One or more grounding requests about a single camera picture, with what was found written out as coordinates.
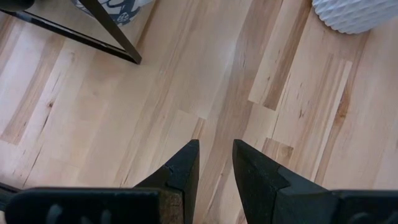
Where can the black metal shelf leg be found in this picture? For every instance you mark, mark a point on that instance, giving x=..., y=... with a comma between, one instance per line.
x=120, y=40

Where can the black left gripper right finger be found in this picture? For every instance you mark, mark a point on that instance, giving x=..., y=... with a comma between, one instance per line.
x=267, y=193

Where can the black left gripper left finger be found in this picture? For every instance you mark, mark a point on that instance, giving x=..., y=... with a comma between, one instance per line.
x=180, y=193

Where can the white textured pen holder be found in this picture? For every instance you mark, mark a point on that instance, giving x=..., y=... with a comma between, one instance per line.
x=351, y=15

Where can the dark red mug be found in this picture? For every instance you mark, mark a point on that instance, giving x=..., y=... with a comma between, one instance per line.
x=15, y=3

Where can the white mug blue pattern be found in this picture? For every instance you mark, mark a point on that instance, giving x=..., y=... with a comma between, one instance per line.
x=124, y=12

